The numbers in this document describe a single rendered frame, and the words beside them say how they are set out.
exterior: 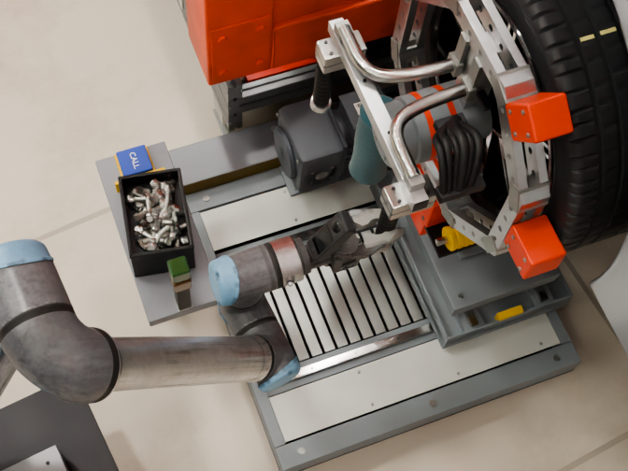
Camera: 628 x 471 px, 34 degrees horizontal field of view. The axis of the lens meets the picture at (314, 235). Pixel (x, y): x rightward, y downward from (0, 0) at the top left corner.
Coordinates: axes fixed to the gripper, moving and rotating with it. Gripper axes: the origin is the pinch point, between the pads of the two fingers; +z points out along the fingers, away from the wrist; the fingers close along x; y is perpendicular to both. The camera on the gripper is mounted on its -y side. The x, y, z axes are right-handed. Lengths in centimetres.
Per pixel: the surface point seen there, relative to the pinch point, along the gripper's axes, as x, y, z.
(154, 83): -100, 83, -24
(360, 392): 11, 75, -3
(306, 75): -71, 56, 12
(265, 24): -60, 12, -5
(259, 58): -60, 24, -6
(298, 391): 5, 75, -18
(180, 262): -12.9, 17.0, -39.9
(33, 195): -75, 83, -67
